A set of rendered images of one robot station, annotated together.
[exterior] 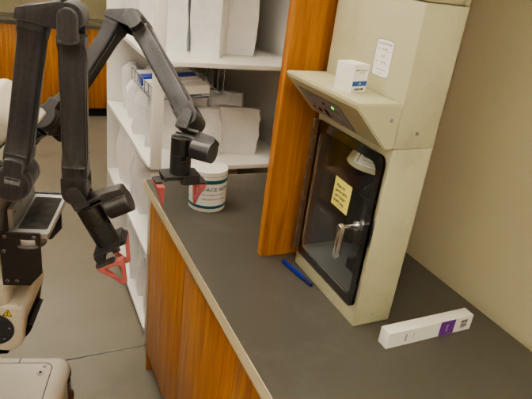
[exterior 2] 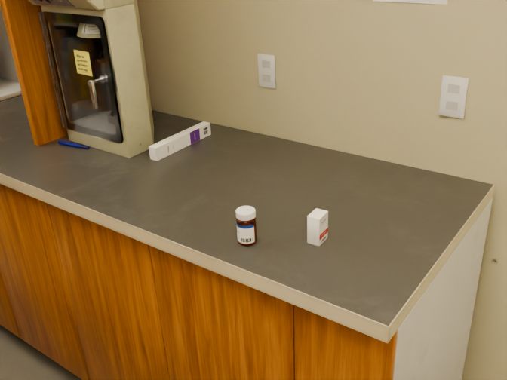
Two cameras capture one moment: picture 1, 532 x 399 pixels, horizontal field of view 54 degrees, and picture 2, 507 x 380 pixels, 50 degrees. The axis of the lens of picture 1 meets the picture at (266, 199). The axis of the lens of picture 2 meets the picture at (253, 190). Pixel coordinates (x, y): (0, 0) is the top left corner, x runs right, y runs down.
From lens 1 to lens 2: 60 cm
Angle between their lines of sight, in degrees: 23
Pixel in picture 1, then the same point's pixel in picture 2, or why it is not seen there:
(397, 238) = (135, 80)
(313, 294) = (93, 152)
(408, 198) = (131, 46)
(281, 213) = (42, 103)
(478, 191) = (185, 40)
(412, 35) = not seen: outside the picture
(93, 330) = not seen: outside the picture
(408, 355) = (173, 159)
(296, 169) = (40, 62)
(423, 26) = not seen: outside the picture
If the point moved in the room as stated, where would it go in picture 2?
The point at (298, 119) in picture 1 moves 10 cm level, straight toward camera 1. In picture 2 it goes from (26, 19) to (28, 22)
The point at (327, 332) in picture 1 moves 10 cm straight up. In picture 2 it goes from (112, 167) to (106, 137)
